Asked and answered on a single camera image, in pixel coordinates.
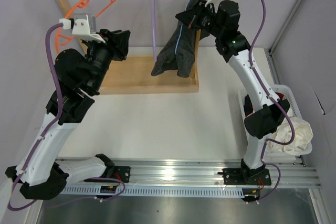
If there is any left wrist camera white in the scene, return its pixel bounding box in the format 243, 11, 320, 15
59, 14, 106, 44

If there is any wooden clothes rack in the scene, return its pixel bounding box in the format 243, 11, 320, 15
55, 0, 199, 95

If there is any aluminium mounting rail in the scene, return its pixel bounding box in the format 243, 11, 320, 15
112, 158, 321, 188

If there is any orange plastic hanger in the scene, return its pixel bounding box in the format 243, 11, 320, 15
55, 0, 117, 53

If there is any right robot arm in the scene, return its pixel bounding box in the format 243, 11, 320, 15
175, 0, 290, 184

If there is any white slotted cable duct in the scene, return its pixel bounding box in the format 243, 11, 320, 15
61, 184, 245, 198

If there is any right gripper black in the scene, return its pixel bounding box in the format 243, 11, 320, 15
175, 0, 224, 38

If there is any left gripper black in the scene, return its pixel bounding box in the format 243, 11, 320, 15
82, 28, 130, 93

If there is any white plastic basket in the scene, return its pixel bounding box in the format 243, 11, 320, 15
238, 84, 313, 159

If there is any purple plastic hanger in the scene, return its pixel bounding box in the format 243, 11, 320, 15
150, 0, 158, 62

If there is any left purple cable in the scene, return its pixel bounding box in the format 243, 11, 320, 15
7, 23, 126, 211

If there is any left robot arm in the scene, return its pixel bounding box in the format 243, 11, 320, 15
5, 29, 131, 200

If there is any white crumpled cloth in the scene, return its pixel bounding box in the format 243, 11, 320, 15
264, 108, 314, 154

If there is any dark grey dotted skirt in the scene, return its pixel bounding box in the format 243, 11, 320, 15
151, 0, 211, 79

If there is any red plaid cloth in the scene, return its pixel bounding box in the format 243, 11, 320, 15
243, 92, 290, 118

